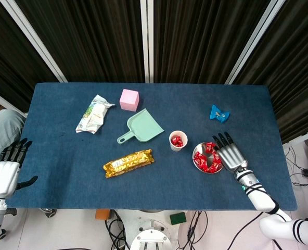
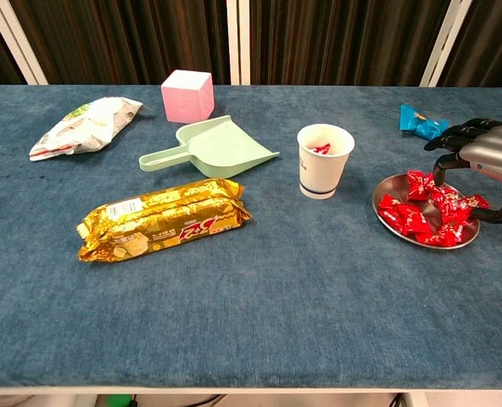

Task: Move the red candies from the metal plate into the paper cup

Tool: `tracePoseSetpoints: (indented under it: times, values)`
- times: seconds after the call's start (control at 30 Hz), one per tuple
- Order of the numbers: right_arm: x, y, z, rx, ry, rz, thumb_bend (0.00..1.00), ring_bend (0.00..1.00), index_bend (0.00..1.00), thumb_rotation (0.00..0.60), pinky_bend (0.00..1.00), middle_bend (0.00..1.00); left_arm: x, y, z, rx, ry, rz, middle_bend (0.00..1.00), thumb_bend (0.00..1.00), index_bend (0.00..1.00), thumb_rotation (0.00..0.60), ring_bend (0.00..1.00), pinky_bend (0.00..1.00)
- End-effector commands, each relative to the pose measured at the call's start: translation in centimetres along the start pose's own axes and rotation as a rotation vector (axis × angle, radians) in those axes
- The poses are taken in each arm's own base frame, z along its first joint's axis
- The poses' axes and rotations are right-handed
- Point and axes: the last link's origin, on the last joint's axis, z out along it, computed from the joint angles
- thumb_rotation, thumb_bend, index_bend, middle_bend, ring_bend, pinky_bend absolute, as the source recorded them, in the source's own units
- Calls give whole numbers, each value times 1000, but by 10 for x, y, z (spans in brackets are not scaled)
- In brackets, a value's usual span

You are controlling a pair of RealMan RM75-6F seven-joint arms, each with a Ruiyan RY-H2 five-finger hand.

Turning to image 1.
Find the grey caster wheel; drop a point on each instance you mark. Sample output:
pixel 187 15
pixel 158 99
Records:
pixel 49 213

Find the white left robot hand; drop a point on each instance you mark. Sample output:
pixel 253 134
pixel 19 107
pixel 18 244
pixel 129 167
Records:
pixel 1 177

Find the blue felt table cloth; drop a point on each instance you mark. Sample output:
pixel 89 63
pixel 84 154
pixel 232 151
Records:
pixel 65 182

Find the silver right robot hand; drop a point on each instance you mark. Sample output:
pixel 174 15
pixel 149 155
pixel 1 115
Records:
pixel 232 156

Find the white frame post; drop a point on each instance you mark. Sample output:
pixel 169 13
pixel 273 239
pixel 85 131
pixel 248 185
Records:
pixel 256 39
pixel 33 39
pixel 144 39
pixel 302 136
pixel 5 102

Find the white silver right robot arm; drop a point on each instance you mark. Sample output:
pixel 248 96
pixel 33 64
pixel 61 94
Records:
pixel 263 200

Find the dark green box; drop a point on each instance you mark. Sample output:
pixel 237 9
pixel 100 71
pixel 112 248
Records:
pixel 178 218

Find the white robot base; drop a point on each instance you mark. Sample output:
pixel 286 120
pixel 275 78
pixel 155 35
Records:
pixel 151 237

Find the gold biscuit package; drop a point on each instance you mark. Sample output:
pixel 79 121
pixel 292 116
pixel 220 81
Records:
pixel 129 162

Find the pink cube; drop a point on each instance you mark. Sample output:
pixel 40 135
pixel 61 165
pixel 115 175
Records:
pixel 129 101

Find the mint green dustpan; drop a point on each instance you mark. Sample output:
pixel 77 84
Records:
pixel 143 127

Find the dark pleated curtain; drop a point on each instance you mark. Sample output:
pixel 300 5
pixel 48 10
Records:
pixel 299 65
pixel 91 39
pixel 3 52
pixel 195 39

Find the white paper cup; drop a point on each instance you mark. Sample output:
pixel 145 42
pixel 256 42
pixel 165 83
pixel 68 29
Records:
pixel 176 149

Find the grey blue trouser leg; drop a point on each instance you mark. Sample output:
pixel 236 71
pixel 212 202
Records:
pixel 3 130

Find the orange box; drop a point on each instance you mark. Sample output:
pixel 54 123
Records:
pixel 102 214

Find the silver metal plate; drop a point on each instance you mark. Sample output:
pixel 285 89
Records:
pixel 198 148

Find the blue snack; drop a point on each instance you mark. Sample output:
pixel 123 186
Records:
pixel 219 113

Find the black power adapter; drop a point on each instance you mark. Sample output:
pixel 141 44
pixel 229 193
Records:
pixel 307 172

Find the white green snack bag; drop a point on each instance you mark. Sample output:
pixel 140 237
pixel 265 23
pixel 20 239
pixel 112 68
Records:
pixel 94 115

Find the red candy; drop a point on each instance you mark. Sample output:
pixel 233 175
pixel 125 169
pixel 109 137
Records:
pixel 203 164
pixel 173 140
pixel 217 164
pixel 216 155
pixel 198 157
pixel 209 148
pixel 210 169
pixel 179 142

